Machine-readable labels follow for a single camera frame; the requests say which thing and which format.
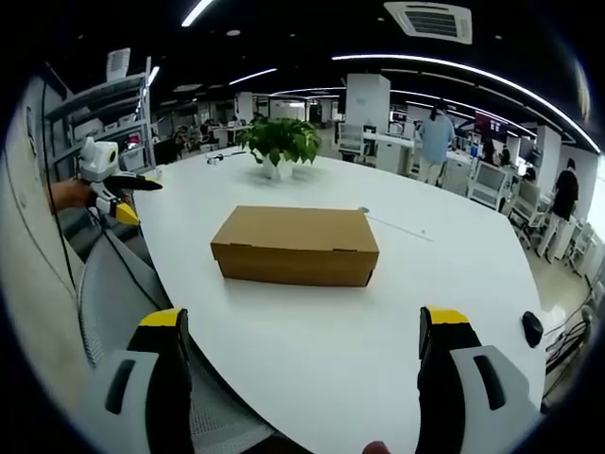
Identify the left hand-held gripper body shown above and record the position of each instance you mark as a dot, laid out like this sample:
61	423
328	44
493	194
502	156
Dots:
98	163

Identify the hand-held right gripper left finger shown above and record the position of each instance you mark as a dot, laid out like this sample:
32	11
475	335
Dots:
142	378

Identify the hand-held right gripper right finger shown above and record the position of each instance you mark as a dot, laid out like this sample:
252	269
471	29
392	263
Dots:
465	378

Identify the brown cardboard shoe box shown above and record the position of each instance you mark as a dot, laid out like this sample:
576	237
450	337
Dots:
295	236

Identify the person's left hand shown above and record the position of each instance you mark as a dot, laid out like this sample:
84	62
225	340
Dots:
71	194

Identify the person's right hand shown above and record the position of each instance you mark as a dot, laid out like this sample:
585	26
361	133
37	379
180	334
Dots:
376	448

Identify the grey metal shelf rack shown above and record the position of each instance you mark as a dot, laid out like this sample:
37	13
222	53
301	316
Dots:
101	123

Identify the grey mesh office chair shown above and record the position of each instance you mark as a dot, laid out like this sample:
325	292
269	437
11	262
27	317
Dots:
137	302

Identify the small white device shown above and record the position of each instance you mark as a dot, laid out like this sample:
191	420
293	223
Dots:
215	160

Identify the black computer mouse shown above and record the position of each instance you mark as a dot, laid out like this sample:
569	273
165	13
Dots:
532	328

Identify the green potted plant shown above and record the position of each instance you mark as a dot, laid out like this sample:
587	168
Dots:
280	144

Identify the white office chair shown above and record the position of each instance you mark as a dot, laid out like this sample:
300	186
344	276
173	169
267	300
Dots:
352	137
527	203
487	182

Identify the ceiling air conditioner vent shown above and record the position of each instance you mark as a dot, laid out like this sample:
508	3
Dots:
429	21

